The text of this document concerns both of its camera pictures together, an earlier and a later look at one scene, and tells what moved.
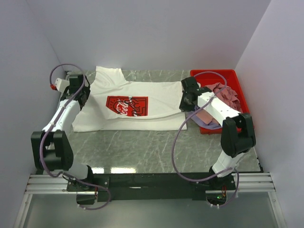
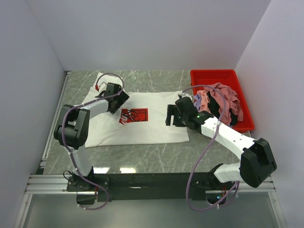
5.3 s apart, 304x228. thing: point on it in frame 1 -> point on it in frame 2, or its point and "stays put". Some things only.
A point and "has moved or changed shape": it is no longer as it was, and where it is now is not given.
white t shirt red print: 116,104 has moved or changed shape
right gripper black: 183,107 -> 171,109
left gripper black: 87,90 -> 122,98
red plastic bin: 226,77 stays put
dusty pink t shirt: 226,94 stays put
